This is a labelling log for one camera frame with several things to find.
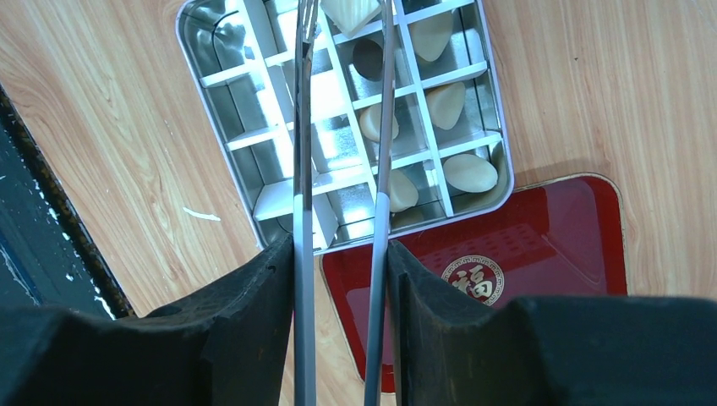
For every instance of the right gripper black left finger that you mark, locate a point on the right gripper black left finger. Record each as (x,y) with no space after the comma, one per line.
(224,344)

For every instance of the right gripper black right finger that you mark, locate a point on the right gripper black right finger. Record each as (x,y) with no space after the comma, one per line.
(450,349)

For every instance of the metal tongs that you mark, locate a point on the metal tongs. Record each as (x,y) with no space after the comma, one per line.
(304,272)

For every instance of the square white chocolate piece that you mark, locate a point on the square white chocolate piece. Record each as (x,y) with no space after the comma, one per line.
(350,16)

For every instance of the red rectangular tray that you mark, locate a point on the red rectangular tray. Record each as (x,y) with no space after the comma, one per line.
(564,238)

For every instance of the silver compartment tin box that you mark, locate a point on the silver compartment tin box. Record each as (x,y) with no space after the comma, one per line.
(241,54)

